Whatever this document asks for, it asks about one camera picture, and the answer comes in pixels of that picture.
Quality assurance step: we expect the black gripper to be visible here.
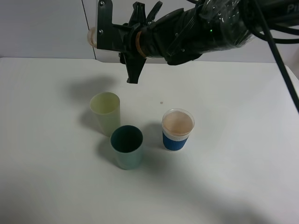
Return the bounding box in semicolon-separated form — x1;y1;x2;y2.
116;2;154;84

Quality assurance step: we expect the pink label drink bottle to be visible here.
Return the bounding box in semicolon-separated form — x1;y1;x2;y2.
87;27;97;48

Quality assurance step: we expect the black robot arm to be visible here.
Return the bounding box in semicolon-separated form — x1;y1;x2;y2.
120;0;299;84

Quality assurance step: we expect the pale yellow plastic cup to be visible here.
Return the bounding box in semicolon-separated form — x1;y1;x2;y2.
90;92;121;137

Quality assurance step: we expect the blue sleeved clear cup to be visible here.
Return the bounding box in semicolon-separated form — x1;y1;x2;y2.
162;108;195;151

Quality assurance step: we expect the teal green plastic cup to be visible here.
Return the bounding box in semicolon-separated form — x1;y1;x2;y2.
110;125;143;170

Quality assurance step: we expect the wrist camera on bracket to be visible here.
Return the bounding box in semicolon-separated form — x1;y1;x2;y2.
97;0;124;52

